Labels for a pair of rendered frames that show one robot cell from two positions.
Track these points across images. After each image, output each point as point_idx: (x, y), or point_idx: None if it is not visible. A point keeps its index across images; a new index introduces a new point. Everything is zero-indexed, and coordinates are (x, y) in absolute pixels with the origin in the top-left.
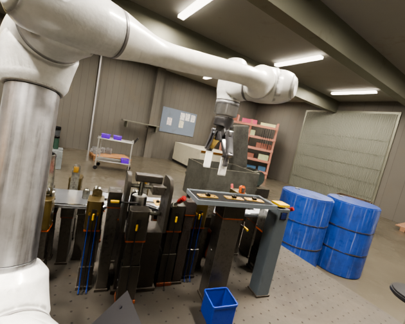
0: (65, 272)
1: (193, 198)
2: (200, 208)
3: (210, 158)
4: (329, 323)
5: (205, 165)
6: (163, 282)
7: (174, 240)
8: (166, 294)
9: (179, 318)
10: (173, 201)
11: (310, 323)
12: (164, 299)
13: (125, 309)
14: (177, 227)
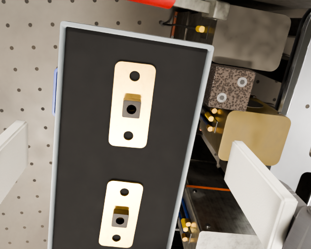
0: None
1: (110, 28)
2: (219, 125)
3: (246, 206)
4: (28, 248)
5: (233, 154)
6: (174, 26)
7: (192, 38)
8: (151, 25)
9: (94, 24)
10: (258, 31)
11: (35, 221)
12: (139, 15)
13: None
14: (195, 37)
